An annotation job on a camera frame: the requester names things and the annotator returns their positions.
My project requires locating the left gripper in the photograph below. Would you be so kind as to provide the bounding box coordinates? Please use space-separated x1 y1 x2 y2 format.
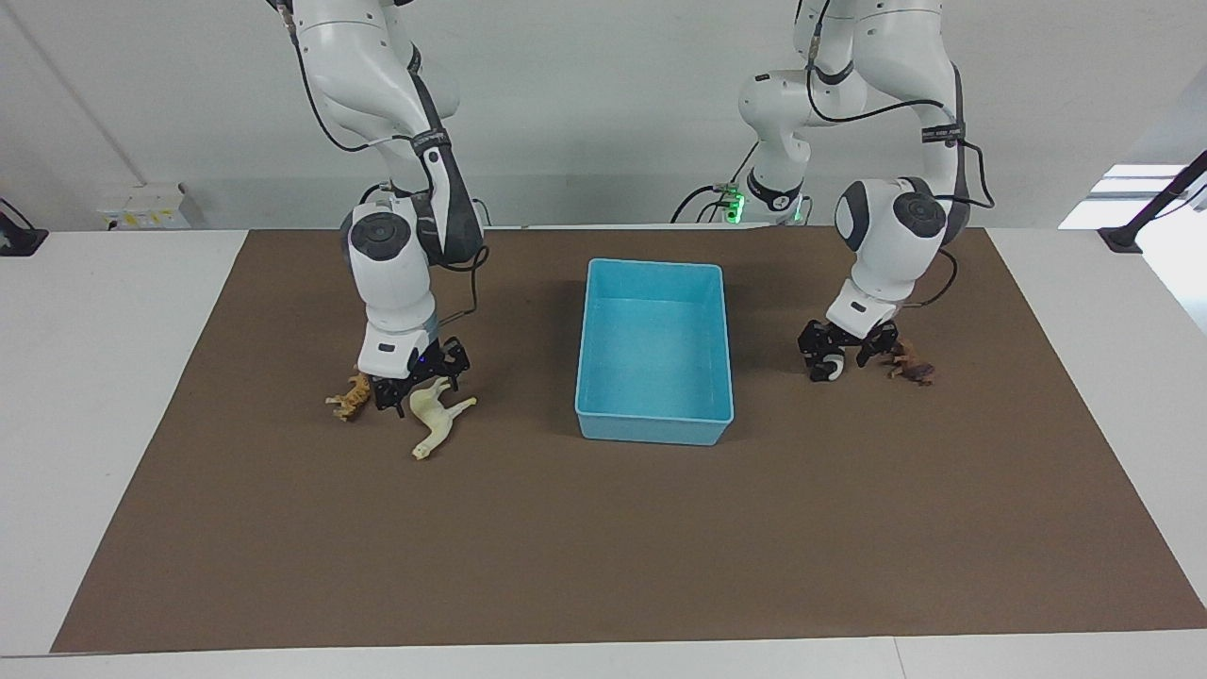
798 318 902 383

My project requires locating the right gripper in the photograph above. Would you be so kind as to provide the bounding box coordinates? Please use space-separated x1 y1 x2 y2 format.
372 337 471 417

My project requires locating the light blue plastic storage box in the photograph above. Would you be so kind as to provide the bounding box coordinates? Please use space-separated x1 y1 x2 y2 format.
574 258 736 447

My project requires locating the white power strip box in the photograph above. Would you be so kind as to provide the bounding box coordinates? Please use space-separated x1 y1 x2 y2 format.
97 182 192 231

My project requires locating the cream horse toy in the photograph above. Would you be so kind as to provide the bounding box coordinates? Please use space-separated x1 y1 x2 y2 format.
409 376 478 461

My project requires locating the brown toy animal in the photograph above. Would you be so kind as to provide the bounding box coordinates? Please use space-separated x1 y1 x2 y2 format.
883 339 936 387

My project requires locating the orange tiger toy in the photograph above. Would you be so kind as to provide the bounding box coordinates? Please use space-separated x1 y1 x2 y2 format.
325 370 374 422

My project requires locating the black stand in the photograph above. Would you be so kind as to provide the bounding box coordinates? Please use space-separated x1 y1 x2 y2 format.
0 197 49 257
1099 148 1207 254

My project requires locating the black cable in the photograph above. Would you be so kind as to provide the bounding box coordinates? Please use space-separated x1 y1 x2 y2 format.
429 245 490 328
801 0 953 126
960 139 998 211
670 141 761 225
279 0 444 155
903 247 960 310

